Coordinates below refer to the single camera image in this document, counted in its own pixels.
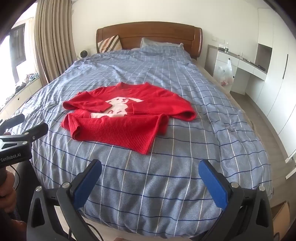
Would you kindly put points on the wooden headboard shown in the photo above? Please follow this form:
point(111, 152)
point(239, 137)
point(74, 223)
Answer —
point(159, 33)

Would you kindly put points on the light blue pillow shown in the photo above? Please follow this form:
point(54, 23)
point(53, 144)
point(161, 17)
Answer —
point(157, 42)

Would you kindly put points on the window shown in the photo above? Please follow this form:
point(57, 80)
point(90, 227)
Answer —
point(17, 46)

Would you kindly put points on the white wardrobe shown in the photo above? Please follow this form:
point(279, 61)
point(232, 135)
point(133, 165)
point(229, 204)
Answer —
point(277, 81)

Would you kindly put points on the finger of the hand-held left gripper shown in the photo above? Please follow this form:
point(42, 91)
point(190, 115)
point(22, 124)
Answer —
point(13, 120)
point(34, 132)

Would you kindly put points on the white desk with drawers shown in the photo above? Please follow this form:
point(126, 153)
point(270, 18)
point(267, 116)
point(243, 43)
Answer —
point(240, 69)

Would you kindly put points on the person's left hand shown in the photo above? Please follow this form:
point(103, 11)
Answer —
point(8, 197)

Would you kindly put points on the cardboard box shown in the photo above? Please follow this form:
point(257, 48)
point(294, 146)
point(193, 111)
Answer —
point(281, 214)

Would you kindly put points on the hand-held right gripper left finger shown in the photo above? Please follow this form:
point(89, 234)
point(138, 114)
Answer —
point(87, 183)

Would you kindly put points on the striped cushion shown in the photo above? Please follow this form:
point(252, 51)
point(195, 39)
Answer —
point(109, 44)

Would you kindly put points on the translucent plastic bag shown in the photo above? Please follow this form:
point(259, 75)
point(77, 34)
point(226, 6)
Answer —
point(223, 74)

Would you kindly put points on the beige curtain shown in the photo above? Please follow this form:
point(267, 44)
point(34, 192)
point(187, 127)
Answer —
point(54, 39)

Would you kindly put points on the clutter on window sill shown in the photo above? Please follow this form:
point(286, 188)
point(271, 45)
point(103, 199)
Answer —
point(29, 78)

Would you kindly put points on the small round fan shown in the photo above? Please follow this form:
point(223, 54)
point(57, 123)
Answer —
point(83, 54)

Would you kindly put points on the bed with blue checked cover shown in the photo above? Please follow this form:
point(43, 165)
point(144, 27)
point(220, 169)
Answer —
point(161, 176)

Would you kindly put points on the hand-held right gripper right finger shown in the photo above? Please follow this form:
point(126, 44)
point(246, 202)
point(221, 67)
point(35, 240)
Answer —
point(215, 183)

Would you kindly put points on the red knit sweater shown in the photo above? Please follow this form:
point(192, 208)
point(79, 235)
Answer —
point(120, 125)

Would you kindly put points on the small items on desk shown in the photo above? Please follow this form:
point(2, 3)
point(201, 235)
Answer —
point(223, 48)

